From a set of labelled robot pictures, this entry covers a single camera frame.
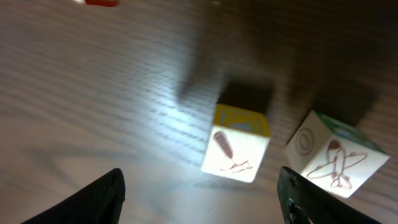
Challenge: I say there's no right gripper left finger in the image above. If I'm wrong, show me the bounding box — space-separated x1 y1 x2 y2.
22 168 126 224

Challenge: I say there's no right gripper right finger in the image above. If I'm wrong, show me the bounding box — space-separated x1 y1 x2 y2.
277 166 378 224

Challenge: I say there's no red letter M block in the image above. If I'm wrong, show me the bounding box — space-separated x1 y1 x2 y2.
73 0 119 7

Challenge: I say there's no green letter J block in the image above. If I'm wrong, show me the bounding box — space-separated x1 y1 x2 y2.
285 110 390 198

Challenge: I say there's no yellow edged letter block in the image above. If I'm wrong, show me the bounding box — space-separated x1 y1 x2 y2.
201 103 271 183

